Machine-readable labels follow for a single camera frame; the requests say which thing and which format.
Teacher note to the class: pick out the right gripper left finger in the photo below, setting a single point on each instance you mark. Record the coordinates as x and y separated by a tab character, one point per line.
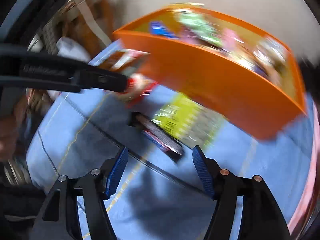
58	217

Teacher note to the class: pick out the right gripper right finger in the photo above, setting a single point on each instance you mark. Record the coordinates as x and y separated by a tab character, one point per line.
261	215

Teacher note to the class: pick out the clear bag brown pastry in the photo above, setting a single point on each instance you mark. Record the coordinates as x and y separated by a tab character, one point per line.
125	61

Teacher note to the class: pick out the sunflower seed bag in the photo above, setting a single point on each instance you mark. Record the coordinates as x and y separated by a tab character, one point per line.
189	122

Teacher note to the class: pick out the red rim rice cracker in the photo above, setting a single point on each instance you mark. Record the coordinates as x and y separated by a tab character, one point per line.
139	88

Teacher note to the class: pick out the brown chocolate bar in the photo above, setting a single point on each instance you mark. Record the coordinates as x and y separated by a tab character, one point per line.
166	143

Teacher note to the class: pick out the black white label snack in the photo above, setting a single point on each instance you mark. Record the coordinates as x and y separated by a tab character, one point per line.
272	57

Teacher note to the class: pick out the green pea snack bag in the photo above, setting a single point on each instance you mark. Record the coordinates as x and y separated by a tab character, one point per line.
199	25

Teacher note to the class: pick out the pink cookie bag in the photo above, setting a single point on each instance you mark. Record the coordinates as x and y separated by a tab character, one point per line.
230	40

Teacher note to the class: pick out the blue cookie pack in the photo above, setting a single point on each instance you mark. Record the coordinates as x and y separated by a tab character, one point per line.
159	29

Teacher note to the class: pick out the person's left hand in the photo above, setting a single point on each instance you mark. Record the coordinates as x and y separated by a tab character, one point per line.
9	130

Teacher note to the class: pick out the pink cloth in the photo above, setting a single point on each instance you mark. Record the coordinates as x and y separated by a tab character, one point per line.
310	193

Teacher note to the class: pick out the white plastic bag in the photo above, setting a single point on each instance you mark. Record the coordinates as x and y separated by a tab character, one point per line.
68	48

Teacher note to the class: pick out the wooden chair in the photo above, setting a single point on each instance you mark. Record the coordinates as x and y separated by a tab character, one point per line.
87	22

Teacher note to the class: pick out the blue quilted tablecloth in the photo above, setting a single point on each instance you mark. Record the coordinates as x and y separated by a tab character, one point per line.
157	198

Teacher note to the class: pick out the orange storage box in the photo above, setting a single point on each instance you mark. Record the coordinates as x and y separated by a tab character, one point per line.
245	98

